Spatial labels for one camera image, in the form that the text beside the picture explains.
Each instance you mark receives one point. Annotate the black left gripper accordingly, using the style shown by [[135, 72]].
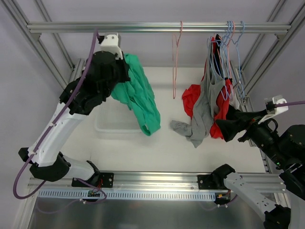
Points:
[[123, 70]]

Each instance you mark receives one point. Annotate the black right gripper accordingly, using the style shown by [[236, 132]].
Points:
[[244, 125]]

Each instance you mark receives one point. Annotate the green tank top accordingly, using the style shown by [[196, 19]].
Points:
[[137, 94]]

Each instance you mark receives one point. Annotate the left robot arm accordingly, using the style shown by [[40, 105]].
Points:
[[45, 157]]

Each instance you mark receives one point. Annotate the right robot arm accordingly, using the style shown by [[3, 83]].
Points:
[[281, 202]]

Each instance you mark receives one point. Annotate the grey tank top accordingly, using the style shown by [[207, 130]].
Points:
[[205, 106]]

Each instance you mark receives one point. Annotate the red tank top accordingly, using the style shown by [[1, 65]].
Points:
[[191, 95]]

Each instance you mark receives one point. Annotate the white plastic basket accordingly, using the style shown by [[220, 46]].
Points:
[[114, 120]]

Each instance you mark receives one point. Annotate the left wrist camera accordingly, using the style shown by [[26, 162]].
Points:
[[110, 42]]

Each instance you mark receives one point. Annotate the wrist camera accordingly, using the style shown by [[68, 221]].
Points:
[[275, 105], [110, 42]]

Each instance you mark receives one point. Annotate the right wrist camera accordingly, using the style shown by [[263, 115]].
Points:
[[275, 105]]

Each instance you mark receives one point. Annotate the aluminium frame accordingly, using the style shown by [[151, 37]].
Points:
[[38, 60]]

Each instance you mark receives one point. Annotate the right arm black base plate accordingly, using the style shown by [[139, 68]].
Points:
[[210, 182]]

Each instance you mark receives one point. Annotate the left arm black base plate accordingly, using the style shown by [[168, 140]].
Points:
[[98, 180]]

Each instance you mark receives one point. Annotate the white slotted cable duct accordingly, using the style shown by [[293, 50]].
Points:
[[127, 195]]

